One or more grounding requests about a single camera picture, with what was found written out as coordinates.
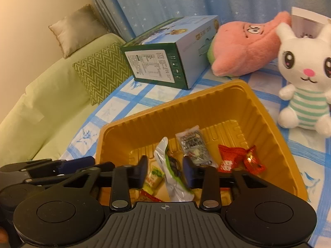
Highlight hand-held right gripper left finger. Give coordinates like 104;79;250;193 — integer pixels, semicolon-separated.
59;156;149;211

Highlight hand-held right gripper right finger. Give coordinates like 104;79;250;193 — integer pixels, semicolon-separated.
182;155;267;211

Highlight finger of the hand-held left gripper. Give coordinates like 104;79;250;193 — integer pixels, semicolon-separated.
0;156;95;174
0;171;68;190

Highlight yellow candy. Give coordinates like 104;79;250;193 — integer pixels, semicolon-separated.
143;166;165;188

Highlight silver green foil pouch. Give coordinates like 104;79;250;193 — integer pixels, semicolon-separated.
154;136;195;202

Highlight red orange candy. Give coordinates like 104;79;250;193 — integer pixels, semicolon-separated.
140;189;164;203

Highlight red white printed candy packet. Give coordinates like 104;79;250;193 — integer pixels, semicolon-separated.
218;144;245;173

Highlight small shiny red candy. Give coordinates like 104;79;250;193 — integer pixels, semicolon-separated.
242;145;266;174

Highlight yellow plastic tray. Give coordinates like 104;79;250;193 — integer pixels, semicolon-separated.
96;80;310;207

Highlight grey patterned wrapped candy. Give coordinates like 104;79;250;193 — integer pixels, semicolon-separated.
175;125;218;168

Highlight light green sofa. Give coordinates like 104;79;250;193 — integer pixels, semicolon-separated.
0;32;128;166

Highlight green zigzag cushion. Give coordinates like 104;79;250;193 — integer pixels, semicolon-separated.
72;41;135;106

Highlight green blue cardboard box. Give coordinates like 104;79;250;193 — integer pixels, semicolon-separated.
120;15;221;91

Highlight beige cushion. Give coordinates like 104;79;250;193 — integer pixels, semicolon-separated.
48;4;109;59

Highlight pink plush toy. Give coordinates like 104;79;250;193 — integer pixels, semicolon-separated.
207;11;293;78

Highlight white bunny plush toy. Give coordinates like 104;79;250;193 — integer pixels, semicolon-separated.
275;18;331;136

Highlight white brown gift box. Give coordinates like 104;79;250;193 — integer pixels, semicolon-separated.
291;6;331;41

